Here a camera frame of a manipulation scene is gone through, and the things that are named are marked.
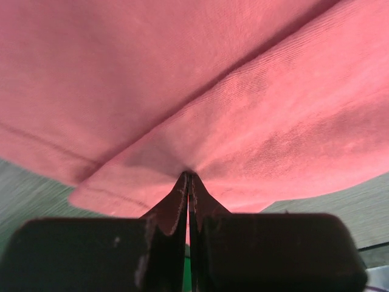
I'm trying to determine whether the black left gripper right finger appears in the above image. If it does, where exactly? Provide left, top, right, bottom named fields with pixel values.
left=188, top=174, right=368, bottom=291

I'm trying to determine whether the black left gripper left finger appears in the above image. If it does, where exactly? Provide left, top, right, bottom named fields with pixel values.
left=1, top=173, right=188, bottom=291

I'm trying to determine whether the coral pink t shirt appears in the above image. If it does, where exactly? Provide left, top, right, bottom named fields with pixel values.
left=1, top=1, right=388, bottom=217

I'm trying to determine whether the green plastic bin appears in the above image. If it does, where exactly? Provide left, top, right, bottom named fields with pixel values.
left=182, top=257, right=192, bottom=292

